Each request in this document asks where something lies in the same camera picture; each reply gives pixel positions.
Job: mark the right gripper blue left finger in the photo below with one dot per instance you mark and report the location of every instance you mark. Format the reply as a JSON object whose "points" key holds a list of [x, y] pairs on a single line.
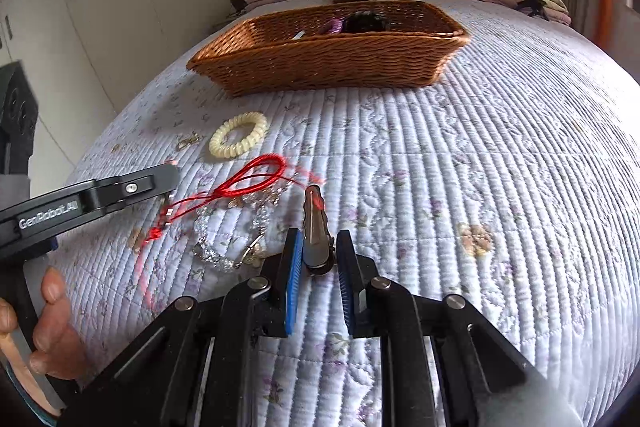
{"points": [[289, 277]]}

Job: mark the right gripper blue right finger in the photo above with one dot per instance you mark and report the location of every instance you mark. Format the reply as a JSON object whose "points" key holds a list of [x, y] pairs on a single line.
{"points": [[354, 274]]}

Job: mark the silver metal hair clip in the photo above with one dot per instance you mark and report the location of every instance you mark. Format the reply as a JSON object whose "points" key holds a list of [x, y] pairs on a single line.
{"points": [[318, 248]]}

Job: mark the person's left hand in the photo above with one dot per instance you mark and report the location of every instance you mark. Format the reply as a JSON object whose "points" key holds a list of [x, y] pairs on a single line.
{"points": [[59, 349]]}

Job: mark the gold keyring clasp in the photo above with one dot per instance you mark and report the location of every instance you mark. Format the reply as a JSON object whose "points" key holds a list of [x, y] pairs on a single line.
{"points": [[189, 140]]}

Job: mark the white quilted floral bedspread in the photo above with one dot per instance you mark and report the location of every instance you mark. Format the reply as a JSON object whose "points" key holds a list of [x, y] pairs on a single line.
{"points": [[512, 181]]}

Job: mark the brown wicker basket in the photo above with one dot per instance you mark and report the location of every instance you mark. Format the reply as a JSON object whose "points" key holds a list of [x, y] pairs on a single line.
{"points": [[304, 49]]}

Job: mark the black hair scrunchie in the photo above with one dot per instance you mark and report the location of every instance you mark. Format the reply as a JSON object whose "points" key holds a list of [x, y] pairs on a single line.
{"points": [[364, 21]]}

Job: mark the black bow on blanket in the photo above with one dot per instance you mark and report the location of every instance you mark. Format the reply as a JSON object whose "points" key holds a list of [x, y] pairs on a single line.
{"points": [[534, 8]]}

